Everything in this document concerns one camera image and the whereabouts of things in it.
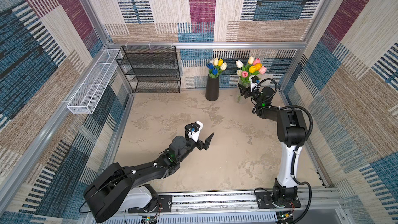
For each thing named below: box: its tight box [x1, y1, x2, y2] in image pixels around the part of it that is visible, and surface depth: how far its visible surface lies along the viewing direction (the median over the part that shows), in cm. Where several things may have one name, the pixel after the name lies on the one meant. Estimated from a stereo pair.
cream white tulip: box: [219, 62, 227, 71], surface depth 93 cm
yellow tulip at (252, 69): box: [248, 65, 257, 74], surface depth 85 cm
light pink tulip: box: [259, 65, 267, 75], surface depth 86 cm
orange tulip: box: [254, 62, 263, 71], surface depth 85 cm
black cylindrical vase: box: [205, 74, 220, 102], surface depth 110 cm
